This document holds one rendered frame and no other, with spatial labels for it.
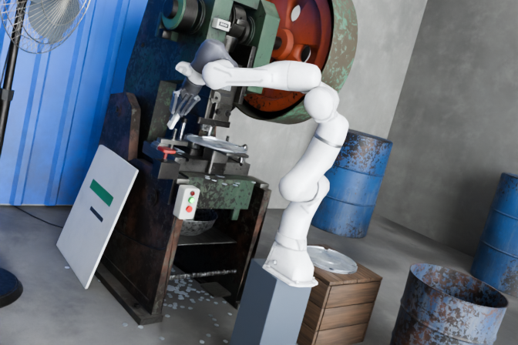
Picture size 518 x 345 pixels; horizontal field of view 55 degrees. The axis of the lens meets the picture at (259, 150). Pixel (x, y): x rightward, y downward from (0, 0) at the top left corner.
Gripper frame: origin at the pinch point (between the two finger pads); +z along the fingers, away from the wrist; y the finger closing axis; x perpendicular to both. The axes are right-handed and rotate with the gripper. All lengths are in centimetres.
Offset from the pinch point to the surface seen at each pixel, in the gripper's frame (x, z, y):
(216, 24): 23.5, -36.5, 15.1
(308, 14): 33, -53, 70
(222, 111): 12.2, -0.9, 32.9
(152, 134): 29.8, 29.8, 16.5
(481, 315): -115, -5, 91
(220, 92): 18.4, -7.0, 31.9
